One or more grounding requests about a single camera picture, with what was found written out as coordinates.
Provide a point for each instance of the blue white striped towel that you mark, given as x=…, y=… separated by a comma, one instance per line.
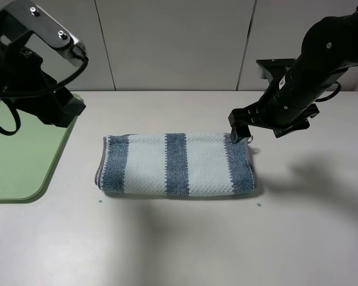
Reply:
x=176, y=164

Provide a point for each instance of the light green plastic tray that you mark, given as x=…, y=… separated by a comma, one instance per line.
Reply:
x=29, y=158

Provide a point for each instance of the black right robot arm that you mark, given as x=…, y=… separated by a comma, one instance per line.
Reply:
x=296, y=85

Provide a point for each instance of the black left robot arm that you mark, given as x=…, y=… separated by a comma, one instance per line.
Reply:
x=8, y=73

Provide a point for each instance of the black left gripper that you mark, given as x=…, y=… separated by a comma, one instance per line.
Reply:
x=51, y=106

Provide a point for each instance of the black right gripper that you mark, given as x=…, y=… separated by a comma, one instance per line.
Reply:
x=282, y=120

